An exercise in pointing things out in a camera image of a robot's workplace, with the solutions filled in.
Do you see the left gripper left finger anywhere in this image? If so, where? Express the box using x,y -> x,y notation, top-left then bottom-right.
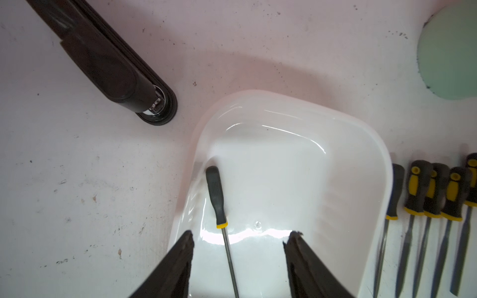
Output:
130,230 -> 195,298

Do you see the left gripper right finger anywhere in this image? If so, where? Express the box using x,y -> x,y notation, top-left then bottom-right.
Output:
283,231 -> 353,298

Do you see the file tool four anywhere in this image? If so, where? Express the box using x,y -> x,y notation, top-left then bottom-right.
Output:
373,163 -> 405,298

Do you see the file tool three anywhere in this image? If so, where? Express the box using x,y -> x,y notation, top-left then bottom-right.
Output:
412,163 -> 450,298

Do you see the file tool one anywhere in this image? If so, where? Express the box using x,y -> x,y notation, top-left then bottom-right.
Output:
431,166 -> 473,298

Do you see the white plastic storage box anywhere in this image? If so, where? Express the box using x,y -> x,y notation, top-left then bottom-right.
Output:
170,90 -> 393,298

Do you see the file tool six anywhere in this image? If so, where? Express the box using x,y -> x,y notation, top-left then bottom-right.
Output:
450,153 -> 477,296

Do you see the green pen cup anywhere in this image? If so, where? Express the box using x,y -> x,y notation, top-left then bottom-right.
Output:
417,0 -> 477,100

